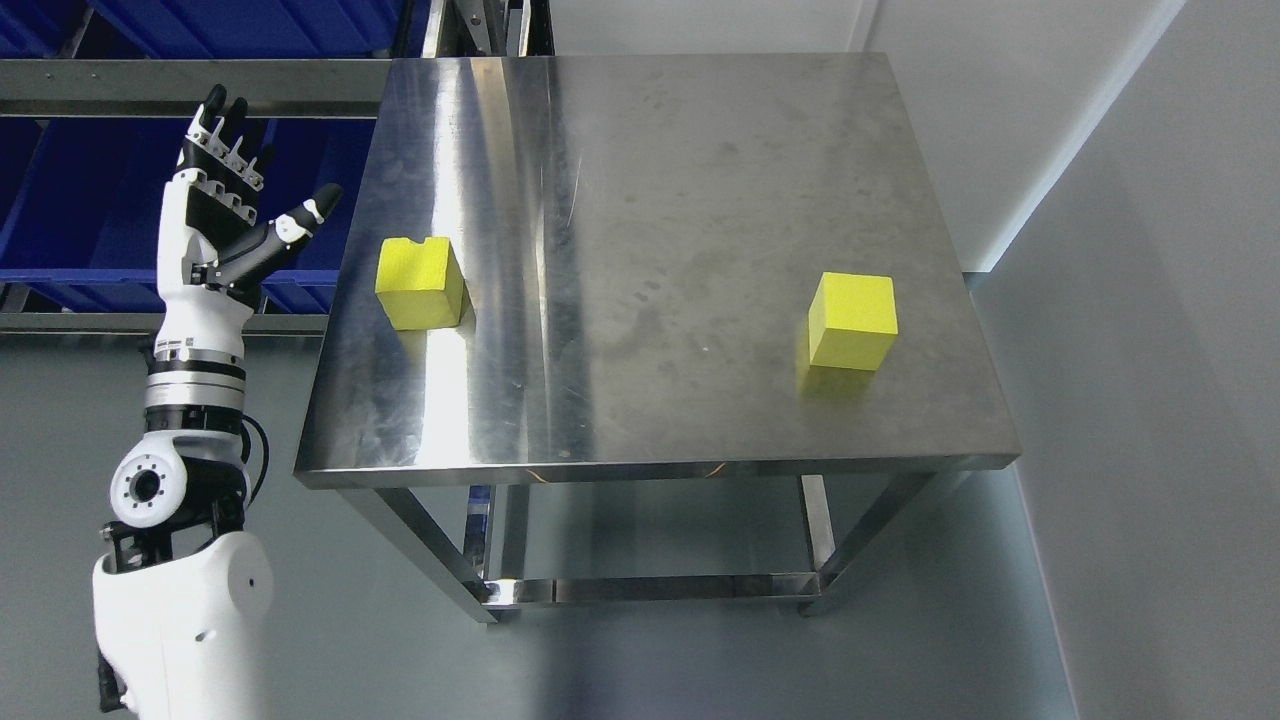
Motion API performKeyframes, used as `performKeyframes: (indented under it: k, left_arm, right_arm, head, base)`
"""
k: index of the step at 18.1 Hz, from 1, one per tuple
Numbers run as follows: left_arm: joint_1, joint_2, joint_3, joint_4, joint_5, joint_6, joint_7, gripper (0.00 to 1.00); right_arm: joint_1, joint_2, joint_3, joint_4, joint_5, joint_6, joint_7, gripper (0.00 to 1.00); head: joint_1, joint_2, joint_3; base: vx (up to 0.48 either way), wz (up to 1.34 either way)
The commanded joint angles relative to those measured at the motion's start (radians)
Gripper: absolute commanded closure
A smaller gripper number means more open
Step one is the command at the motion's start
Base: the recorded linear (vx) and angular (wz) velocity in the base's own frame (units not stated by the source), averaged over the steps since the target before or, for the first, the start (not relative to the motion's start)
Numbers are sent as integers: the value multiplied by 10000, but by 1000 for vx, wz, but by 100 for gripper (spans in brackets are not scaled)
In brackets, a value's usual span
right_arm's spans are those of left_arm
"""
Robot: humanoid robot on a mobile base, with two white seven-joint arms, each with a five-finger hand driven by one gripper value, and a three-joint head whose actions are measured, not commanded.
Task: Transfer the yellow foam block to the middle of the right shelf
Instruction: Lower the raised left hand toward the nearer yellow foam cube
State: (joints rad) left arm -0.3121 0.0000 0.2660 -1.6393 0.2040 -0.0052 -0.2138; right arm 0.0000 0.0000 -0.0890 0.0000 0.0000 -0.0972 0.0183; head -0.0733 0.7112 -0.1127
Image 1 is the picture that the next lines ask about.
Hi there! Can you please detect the blue plastic bin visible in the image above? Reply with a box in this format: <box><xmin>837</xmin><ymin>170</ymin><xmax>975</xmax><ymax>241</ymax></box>
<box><xmin>90</xmin><ymin>1</ymin><xmax>433</xmax><ymax>60</ymax></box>
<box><xmin>1</xmin><ymin>117</ymin><xmax>374</xmax><ymax>314</ymax></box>
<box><xmin>1</xmin><ymin>1</ymin><xmax>93</xmax><ymax>59</ymax></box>

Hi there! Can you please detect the yellow foam cube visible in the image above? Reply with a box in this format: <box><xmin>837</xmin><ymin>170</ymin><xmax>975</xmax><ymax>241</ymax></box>
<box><xmin>806</xmin><ymin>272</ymin><xmax>899</xmax><ymax>372</ymax></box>

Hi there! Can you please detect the notched yellow foam block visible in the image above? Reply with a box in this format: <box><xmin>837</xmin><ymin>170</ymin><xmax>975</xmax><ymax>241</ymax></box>
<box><xmin>375</xmin><ymin>236</ymin><xmax>465</xmax><ymax>331</ymax></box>

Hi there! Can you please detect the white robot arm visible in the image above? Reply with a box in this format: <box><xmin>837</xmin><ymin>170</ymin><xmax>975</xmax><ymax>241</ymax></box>
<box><xmin>91</xmin><ymin>337</ymin><xmax>274</xmax><ymax>719</ymax></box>

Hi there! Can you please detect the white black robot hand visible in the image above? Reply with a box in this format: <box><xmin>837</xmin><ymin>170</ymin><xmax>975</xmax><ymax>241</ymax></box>
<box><xmin>155</xmin><ymin>85</ymin><xmax>344</xmax><ymax>348</ymax></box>

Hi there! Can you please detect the stainless steel table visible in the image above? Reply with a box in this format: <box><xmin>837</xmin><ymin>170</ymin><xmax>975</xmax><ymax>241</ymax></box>
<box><xmin>294</xmin><ymin>53</ymin><xmax>1021</xmax><ymax>623</ymax></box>

